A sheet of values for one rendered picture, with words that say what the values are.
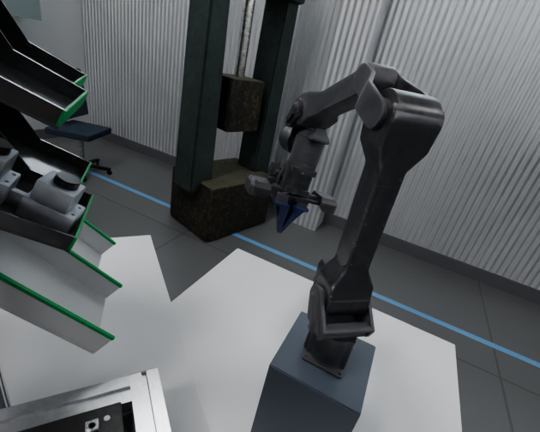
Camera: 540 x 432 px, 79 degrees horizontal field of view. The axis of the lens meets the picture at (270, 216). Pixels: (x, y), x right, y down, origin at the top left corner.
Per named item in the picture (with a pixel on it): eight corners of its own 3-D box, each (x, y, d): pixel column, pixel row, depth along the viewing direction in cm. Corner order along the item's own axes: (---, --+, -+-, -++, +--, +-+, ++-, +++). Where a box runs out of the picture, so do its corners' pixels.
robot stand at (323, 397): (342, 417, 64) (376, 345, 55) (321, 490, 52) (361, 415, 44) (279, 381, 69) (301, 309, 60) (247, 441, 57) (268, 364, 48)
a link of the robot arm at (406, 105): (455, 101, 35) (417, 93, 41) (400, 89, 33) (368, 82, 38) (363, 322, 49) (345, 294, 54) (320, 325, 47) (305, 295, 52)
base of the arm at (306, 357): (351, 350, 53) (362, 323, 51) (341, 380, 48) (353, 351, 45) (311, 331, 56) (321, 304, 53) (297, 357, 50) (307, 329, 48)
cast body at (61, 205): (77, 223, 47) (99, 184, 46) (64, 237, 43) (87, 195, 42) (15, 195, 45) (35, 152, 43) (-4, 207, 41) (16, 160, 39)
